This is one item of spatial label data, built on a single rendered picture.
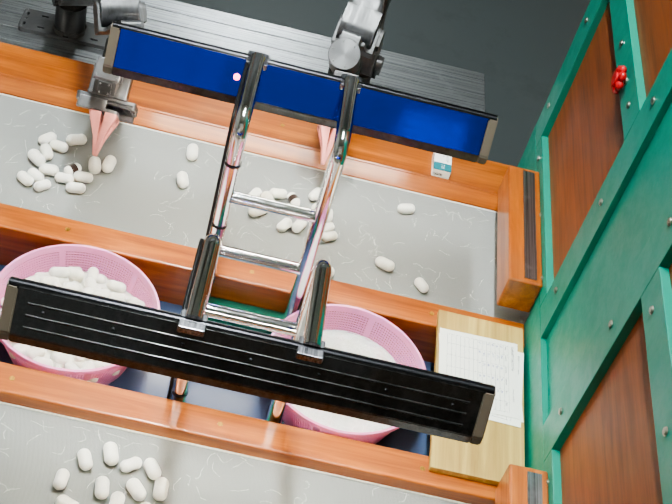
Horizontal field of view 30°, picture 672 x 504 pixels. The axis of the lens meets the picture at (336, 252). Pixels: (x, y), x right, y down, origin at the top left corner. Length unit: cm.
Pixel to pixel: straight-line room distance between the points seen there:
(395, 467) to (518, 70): 242
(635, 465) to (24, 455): 85
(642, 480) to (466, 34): 284
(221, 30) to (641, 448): 153
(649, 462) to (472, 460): 47
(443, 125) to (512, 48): 227
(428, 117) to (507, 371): 44
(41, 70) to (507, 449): 112
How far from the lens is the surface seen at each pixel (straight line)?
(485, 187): 242
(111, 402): 190
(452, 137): 200
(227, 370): 157
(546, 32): 439
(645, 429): 158
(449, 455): 195
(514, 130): 390
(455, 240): 233
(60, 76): 243
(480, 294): 225
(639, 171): 182
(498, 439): 200
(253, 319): 177
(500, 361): 210
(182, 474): 187
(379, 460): 192
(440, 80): 281
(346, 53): 222
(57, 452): 187
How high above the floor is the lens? 228
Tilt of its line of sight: 44 degrees down
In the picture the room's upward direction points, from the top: 18 degrees clockwise
